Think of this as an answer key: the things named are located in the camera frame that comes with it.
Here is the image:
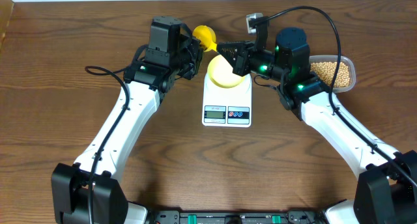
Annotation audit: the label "pale yellow bowl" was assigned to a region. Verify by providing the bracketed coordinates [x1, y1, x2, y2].
[207, 55, 244, 89]

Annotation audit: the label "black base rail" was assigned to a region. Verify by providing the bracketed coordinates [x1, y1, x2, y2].
[144, 210, 328, 224]

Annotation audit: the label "clear plastic container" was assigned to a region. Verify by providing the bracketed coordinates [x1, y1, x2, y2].
[309, 55, 356, 93]

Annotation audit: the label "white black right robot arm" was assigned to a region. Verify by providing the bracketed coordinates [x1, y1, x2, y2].
[215, 27, 416, 223]

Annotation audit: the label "soybeans in container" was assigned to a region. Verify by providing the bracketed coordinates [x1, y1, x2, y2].
[309, 61, 351, 89]

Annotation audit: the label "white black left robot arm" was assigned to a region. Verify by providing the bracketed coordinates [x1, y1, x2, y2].
[51, 16, 203, 223]

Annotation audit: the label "white digital kitchen scale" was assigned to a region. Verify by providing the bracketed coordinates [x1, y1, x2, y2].
[201, 74, 252, 128]

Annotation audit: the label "yellow plastic scoop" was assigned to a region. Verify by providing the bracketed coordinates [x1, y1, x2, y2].
[192, 25, 218, 57]

